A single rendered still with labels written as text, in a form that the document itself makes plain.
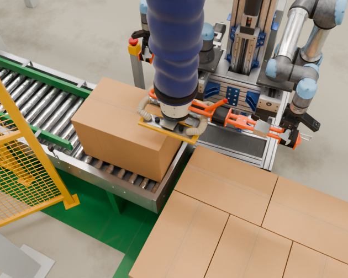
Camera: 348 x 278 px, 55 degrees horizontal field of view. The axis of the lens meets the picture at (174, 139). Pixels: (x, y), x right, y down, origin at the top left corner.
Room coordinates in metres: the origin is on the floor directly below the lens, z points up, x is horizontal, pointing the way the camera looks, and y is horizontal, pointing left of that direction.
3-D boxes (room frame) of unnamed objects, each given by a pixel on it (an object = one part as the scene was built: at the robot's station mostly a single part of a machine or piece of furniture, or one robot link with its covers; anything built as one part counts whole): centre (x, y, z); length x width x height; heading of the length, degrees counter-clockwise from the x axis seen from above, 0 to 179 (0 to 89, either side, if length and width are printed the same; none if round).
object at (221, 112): (1.08, -0.24, 1.22); 0.10 x 0.08 x 0.06; 154
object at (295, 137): (0.92, -0.56, 1.22); 0.08 x 0.07 x 0.05; 64
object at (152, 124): (1.10, 0.02, 1.11); 0.34 x 0.10 x 0.05; 64
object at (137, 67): (1.92, 0.26, 0.50); 0.07 x 0.07 x 1.00; 63
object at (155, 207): (1.21, -0.02, 0.47); 0.70 x 0.03 x 0.15; 153
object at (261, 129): (0.99, -0.44, 1.21); 0.07 x 0.07 x 0.04; 64
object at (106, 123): (1.35, 0.28, 0.75); 0.60 x 0.40 x 0.40; 65
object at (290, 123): (0.94, -0.54, 1.36); 0.09 x 0.08 x 0.12; 63
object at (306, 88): (0.94, -0.55, 1.52); 0.09 x 0.08 x 0.11; 156
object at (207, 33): (1.73, -0.20, 1.20); 0.13 x 0.12 x 0.14; 50
